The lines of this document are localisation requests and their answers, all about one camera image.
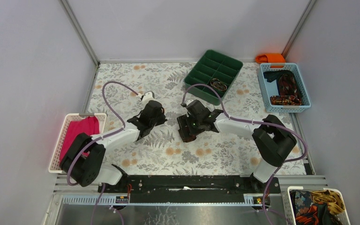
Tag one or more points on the green compartment organizer tray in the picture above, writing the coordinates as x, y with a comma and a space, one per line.
211, 65

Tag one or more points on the brown red floral tie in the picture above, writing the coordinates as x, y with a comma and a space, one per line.
185, 133

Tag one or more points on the orange cloth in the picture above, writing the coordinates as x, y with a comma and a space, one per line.
270, 58

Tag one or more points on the white basket bottom right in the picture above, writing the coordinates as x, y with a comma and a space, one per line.
287, 206

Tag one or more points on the white perforated basket left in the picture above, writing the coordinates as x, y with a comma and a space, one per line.
54, 162

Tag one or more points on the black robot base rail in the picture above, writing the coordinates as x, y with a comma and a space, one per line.
190, 188

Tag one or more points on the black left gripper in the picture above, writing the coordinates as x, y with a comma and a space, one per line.
141, 124

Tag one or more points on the ties in blue basket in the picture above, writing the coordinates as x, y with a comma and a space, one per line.
288, 90

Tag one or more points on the colourful ties in white basket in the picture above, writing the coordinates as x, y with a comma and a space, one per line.
317, 207

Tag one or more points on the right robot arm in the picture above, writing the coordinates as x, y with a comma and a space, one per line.
273, 140

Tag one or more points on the light blue perforated basket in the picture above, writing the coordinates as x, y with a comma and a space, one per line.
269, 89

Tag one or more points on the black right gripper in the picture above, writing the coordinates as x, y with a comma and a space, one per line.
183, 121

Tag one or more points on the rolled patterned tie in tray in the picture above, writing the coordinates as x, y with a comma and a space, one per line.
218, 85

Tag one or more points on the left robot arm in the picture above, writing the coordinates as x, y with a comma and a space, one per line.
83, 161

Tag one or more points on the magenta cloth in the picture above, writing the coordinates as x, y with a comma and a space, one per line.
89, 126

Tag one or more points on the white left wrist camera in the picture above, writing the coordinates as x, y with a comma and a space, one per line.
147, 97

